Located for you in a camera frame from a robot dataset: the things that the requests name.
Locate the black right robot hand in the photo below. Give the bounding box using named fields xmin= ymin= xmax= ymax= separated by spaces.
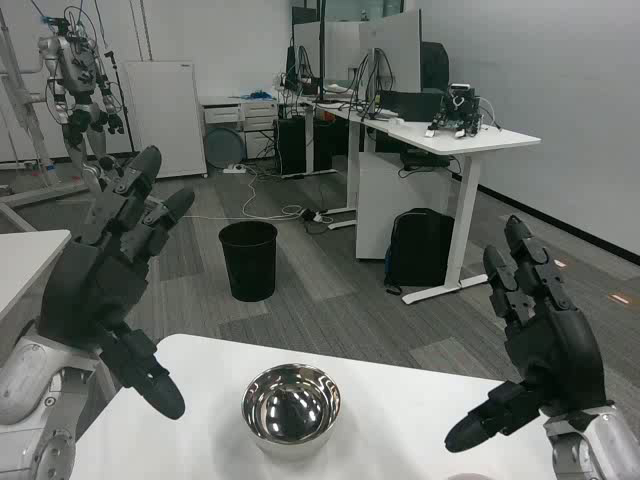
xmin=443 ymin=214 xmax=614 ymax=454

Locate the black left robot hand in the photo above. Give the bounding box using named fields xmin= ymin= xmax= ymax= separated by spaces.
xmin=39 ymin=144 xmax=197 ymax=420

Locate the shiny steel bowl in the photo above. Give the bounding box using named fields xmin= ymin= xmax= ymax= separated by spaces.
xmin=241 ymin=363 xmax=343 ymax=457

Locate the white side table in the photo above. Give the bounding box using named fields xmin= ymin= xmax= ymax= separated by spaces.
xmin=0 ymin=228 xmax=73 ymax=329

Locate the black waste bin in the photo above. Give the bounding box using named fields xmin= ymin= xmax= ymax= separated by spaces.
xmin=218 ymin=221 xmax=279 ymax=303

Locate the black backpack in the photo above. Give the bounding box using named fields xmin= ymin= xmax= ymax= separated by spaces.
xmin=383 ymin=207 xmax=457 ymax=296

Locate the white board panel on wheels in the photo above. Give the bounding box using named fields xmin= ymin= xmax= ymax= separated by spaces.
xmin=123 ymin=59 xmax=210 ymax=180

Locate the round grey tray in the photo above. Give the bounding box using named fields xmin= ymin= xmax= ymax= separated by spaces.
xmin=205 ymin=126 xmax=249 ymax=170

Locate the hanging grey humanoid robot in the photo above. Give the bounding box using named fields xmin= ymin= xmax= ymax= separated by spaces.
xmin=37 ymin=4 xmax=126 ymax=197

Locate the white standing desk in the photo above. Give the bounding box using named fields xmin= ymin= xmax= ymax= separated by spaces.
xmin=298 ymin=93 xmax=543 ymax=306

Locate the white drawer cabinet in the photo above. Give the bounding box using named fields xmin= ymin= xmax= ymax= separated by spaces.
xmin=199 ymin=93 xmax=280 ymax=161

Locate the black computer tower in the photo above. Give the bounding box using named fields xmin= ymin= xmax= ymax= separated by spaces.
xmin=276 ymin=115 xmax=308 ymax=177

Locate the small black robot device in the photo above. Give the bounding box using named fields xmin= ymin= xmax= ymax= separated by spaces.
xmin=424 ymin=83 xmax=484 ymax=140

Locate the black rectangular case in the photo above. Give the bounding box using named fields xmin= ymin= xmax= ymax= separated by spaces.
xmin=378 ymin=89 xmax=447 ymax=123

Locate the black office chair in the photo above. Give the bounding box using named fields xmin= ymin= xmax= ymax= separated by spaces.
xmin=419 ymin=41 xmax=451 ymax=94

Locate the white backed computer monitor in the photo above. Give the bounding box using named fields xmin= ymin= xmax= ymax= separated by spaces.
xmin=358 ymin=8 xmax=423 ymax=120
xmin=291 ymin=21 xmax=361 ymax=84

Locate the white floor cable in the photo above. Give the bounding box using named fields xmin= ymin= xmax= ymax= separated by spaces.
xmin=184 ymin=167 xmax=311 ymax=222

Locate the white metal gantry frame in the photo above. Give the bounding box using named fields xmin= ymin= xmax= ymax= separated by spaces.
xmin=0 ymin=8 xmax=94 ymax=207

